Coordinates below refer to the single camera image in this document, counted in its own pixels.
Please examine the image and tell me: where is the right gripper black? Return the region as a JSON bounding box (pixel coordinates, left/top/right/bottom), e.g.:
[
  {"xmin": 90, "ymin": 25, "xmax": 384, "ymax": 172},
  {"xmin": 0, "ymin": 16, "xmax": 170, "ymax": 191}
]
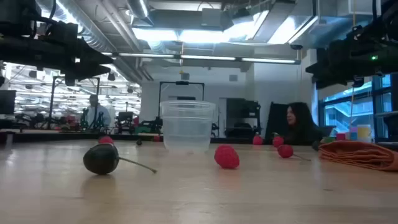
[{"xmin": 306, "ymin": 18, "xmax": 398, "ymax": 90}]

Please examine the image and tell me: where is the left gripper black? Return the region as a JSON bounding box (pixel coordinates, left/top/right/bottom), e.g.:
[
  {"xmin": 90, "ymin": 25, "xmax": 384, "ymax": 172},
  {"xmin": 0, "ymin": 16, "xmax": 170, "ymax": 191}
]
[{"xmin": 0, "ymin": 35, "xmax": 113, "ymax": 87}]

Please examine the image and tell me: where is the red cherry with stem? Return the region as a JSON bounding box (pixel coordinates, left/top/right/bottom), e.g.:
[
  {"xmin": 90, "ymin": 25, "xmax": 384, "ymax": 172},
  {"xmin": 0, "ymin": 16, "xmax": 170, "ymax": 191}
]
[{"xmin": 277, "ymin": 144, "xmax": 312, "ymax": 162}]

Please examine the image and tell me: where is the red raspberry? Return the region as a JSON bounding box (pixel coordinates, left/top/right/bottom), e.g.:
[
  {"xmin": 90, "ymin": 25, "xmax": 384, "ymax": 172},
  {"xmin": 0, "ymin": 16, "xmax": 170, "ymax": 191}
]
[{"xmin": 214, "ymin": 144, "xmax": 241, "ymax": 170}]

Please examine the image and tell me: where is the standing person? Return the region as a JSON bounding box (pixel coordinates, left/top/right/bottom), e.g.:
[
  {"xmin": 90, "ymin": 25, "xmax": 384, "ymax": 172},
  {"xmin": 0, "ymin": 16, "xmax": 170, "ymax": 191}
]
[{"xmin": 84, "ymin": 94, "xmax": 112, "ymax": 128}]

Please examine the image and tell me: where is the black office chair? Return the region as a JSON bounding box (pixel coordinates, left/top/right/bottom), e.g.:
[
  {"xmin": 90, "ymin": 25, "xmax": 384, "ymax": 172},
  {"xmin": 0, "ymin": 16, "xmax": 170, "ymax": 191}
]
[{"xmin": 117, "ymin": 111, "xmax": 134, "ymax": 135}]

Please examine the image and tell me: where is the seated person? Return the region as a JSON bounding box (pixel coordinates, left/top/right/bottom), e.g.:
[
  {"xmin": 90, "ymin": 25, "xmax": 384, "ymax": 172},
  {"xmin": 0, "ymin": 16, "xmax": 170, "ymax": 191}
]
[{"xmin": 283, "ymin": 101, "xmax": 324, "ymax": 146}]

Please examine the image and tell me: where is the yellow plastic cup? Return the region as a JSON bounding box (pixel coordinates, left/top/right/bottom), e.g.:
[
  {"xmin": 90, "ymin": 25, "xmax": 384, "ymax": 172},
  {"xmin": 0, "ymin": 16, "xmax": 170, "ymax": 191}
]
[{"xmin": 356, "ymin": 124, "xmax": 373, "ymax": 143}]

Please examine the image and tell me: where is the black upright panel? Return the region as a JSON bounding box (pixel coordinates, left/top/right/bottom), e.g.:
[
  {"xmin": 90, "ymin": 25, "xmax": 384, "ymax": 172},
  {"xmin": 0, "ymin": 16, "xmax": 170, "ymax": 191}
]
[{"xmin": 264, "ymin": 101, "xmax": 290, "ymax": 144}]

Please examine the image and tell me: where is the black monitor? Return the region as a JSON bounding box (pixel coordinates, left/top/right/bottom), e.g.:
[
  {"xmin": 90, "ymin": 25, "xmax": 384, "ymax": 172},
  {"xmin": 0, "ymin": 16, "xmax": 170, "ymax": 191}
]
[{"xmin": 0, "ymin": 90, "xmax": 17, "ymax": 115}]

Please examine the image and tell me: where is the orange folded cloth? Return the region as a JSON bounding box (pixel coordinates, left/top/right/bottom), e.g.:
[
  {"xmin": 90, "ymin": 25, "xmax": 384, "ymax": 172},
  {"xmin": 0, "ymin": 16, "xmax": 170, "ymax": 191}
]
[{"xmin": 318, "ymin": 140, "xmax": 398, "ymax": 172}]

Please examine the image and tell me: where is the black shelf cart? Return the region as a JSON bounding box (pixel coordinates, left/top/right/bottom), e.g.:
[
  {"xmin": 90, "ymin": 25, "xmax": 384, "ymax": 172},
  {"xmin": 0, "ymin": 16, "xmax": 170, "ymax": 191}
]
[{"xmin": 226, "ymin": 98, "xmax": 262, "ymax": 138}]

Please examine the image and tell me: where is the clear plastic tub container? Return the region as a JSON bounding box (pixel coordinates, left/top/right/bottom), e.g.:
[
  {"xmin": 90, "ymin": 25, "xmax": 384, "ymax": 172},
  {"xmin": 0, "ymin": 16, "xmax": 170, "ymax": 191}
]
[{"xmin": 160, "ymin": 100, "xmax": 216, "ymax": 154}]

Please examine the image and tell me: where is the long ceiling light strip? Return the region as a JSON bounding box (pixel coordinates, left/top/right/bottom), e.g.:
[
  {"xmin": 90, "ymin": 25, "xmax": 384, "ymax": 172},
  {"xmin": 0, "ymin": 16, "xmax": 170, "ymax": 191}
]
[{"xmin": 102, "ymin": 52, "xmax": 302, "ymax": 65}]

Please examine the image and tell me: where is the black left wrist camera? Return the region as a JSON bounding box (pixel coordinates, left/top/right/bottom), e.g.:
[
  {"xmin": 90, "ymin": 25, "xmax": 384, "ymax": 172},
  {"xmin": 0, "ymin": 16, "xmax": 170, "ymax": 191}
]
[{"xmin": 46, "ymin": 22, "xmax": 78, "ymax": 42}]

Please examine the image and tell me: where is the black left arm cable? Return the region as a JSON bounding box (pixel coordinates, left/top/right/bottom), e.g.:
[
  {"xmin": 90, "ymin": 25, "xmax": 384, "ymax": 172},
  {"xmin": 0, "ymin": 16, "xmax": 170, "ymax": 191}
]
[{"xmin": 46, "ymin": 0, "xmax": 60, "ymax": 24}]

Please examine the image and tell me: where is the silver ventilation duct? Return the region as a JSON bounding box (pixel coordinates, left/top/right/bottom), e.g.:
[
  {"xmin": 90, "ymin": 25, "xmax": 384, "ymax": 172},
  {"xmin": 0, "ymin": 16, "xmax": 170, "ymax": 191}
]
[{"xmin": 126, "ymin": 0, "xmax": 155, "ymax": 27}]

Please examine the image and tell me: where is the black aluminium table frame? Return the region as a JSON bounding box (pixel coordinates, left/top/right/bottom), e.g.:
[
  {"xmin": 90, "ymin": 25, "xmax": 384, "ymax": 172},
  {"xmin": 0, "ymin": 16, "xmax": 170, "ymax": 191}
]
[{"xmin": 0, "ymin": 129, "xmax": 398, "ymax": 152}]

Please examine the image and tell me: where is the black rig frame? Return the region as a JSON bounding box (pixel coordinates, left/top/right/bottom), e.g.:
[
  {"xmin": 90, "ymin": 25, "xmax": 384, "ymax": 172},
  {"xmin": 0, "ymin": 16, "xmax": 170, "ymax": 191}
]
[{"xmin": 158, "ymin": 80, "xmax": 206, "ymax": 110}]

